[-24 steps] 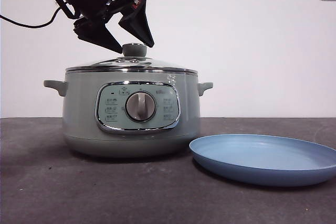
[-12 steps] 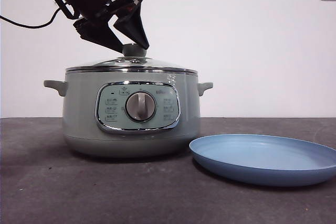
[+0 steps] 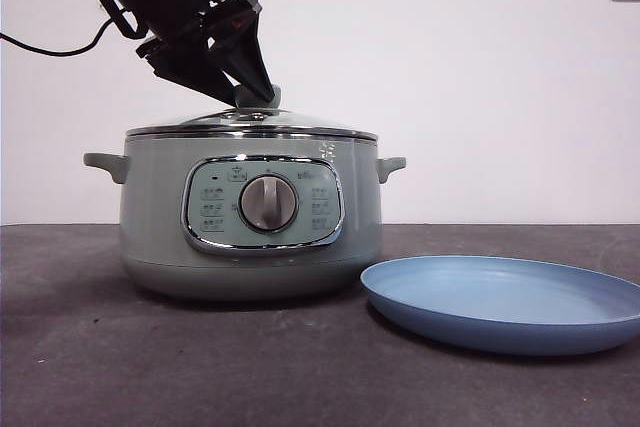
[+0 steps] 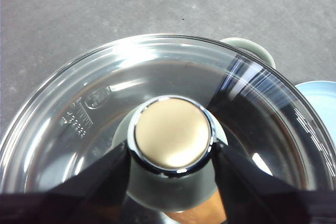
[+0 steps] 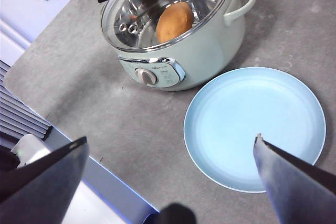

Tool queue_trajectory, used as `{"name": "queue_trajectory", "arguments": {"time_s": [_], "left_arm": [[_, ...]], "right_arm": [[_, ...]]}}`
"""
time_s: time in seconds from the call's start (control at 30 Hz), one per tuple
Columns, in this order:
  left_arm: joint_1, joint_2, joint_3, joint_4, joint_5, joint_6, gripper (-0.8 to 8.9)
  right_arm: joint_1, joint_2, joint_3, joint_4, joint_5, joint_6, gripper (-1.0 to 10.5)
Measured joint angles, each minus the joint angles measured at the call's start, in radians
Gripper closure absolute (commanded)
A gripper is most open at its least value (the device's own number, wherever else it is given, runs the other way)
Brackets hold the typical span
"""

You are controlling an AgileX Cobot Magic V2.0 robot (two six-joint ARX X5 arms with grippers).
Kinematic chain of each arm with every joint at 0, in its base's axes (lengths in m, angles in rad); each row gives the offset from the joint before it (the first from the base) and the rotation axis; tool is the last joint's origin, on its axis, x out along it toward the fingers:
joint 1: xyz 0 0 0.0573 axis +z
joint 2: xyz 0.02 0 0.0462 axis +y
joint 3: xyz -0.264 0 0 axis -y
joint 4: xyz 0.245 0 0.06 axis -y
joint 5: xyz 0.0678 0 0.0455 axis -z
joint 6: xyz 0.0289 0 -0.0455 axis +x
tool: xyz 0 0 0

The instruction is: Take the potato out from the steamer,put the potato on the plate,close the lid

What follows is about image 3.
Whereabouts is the glass lid with green knob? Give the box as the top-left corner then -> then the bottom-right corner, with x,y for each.
124,84 -> 379,141

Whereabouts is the pale green electric steamer pot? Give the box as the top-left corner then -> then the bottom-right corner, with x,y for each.
82,134 -> 407,303

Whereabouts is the blue round plate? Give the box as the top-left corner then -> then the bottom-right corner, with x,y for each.
359,255 -> 640,357

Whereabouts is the black cable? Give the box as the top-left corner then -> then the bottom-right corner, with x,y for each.
0,16 -> 129,56

